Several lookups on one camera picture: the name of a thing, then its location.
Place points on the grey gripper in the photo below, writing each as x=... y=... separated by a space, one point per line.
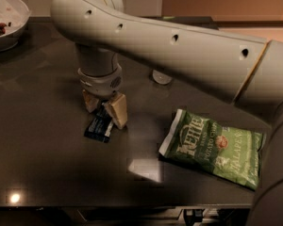
x=99 y=85

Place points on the blue rxbar blueberry wrapper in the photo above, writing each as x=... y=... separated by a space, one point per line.
x=100 y=127

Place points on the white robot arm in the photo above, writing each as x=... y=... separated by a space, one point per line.
x=242 y=70

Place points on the clear plastic water bottle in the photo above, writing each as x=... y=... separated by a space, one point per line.
x=161 y=78

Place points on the white bowl with food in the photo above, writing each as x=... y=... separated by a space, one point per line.
x=14 y=15

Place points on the green kettle chips bag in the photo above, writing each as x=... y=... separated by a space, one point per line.
x=227 y=152

